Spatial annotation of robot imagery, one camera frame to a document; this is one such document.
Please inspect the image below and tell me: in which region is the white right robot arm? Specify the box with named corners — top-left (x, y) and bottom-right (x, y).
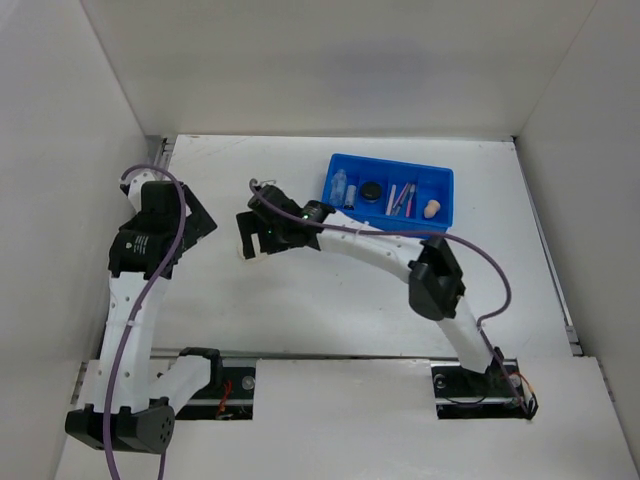
top-left (236, 181), bottom-right (500, 394)

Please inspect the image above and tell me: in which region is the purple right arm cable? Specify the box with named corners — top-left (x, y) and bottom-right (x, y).
top-left (248, 178), bottom-right (531, 419)

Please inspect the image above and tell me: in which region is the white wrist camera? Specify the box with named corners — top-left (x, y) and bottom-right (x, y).
top-left (120, 169), bottom-right (157, 212)
top-left (260, 180), bottom-right (283, 195)

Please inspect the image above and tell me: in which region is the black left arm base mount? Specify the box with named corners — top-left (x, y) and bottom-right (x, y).
top-left (176, 347), bottom-right (257, 421)

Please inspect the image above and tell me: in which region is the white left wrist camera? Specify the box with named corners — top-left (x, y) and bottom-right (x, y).
top-left (120, 169), bottom-right (157, 212)

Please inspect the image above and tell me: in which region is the black round compact jar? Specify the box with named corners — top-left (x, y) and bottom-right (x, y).
top-left (360, 181), bottom-right (383, 203)

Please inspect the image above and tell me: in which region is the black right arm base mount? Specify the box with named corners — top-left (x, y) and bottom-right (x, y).
top-left (431, 360), bottom-right (539, 420)

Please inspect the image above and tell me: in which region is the round beige powder puff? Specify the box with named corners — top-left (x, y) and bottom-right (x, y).
top-left (243, 253), bottom-right (268, 263)

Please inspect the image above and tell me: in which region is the clear bottle black cap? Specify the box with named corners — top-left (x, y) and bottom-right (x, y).
top-left (343, 184), bottom-right (357, 210)

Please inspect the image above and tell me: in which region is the aluminium rail right edge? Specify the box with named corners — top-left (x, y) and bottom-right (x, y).
top-left (510, 136), bottom-right (585, 357)

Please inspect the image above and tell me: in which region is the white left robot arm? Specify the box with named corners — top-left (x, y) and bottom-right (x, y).
top-left (65, 178), bottom-right (224, 455)

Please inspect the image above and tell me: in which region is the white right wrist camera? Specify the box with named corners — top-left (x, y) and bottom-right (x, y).
top-left (260, 180), bottom-right (283, 195)

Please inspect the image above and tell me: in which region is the blue plastic organizer tray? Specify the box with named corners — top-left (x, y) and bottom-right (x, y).
top-left (321, 153), bottom-right (454, 232)

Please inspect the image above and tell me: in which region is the peach makeup sponge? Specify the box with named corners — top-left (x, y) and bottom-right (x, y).
top-left (423, 199), bottom-right (441, 219)

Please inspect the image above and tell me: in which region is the thin pink brush black tip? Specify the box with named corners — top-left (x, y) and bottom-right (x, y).
top-left (392, 199), bottom-right (404, 216)

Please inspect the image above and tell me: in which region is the beige pink pencil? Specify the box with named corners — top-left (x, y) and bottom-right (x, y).
top-left (385, 184), bottom-right (397, 216)

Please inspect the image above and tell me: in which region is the grey makeup pen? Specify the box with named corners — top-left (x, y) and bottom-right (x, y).
top-left (395, 183), bottom-right (411, 209)

